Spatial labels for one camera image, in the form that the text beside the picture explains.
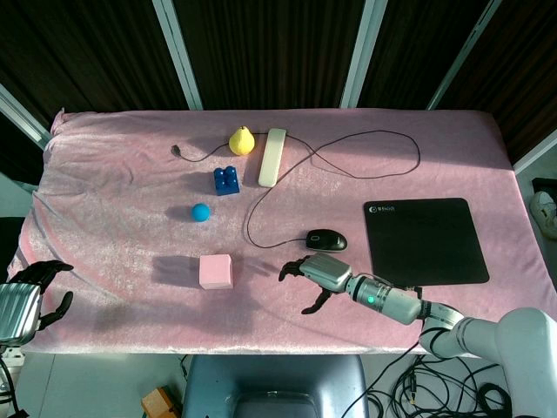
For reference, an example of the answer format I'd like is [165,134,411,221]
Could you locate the pink velvet tablecloth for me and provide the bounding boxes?
[5,108,550,356]

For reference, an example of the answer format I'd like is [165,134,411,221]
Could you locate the orange box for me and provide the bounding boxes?
[140,386,182,418]

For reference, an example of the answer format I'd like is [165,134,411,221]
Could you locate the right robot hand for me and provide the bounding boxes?
[278,254,353,315]

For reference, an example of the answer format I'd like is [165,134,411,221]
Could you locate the black computer mouse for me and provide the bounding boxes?
[305,228,349,253]

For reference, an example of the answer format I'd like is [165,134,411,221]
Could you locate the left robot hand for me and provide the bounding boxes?
[0,260,75,343]

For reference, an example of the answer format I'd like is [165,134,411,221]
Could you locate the black mouse pad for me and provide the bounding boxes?
[363,198,491,286]

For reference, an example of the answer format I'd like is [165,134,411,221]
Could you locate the black mouse cable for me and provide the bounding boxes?
[171,129,422,249]

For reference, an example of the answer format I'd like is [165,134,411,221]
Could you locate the blue building block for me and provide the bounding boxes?
[212,165,242,197]

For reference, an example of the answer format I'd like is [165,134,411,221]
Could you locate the yellow toy pear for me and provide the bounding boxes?
[228,125,256,157]

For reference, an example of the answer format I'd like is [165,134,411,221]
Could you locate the white remote control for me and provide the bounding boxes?
[258,127,287,189]

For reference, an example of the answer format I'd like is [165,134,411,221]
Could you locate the pink cube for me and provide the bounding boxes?
[198,253,234,291]

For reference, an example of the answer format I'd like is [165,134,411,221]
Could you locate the black floor cables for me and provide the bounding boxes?
[367,337,514,418]

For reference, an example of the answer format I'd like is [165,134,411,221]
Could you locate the white sneaker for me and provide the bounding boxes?
[529,190,557,241]

